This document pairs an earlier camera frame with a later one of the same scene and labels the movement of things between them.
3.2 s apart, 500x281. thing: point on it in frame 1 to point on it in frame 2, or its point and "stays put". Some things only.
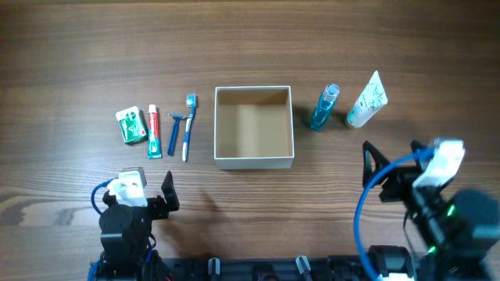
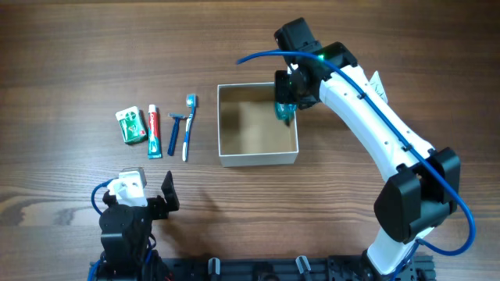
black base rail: x=298 y=268 stays put
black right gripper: x=396 y=184 to x=281 y=90
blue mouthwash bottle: x=324 y=106 to x=284 y=112
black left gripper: x=157 y=204 stays put
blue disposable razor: x=177 y=117 stays put
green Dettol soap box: x=132 y=125 stays put
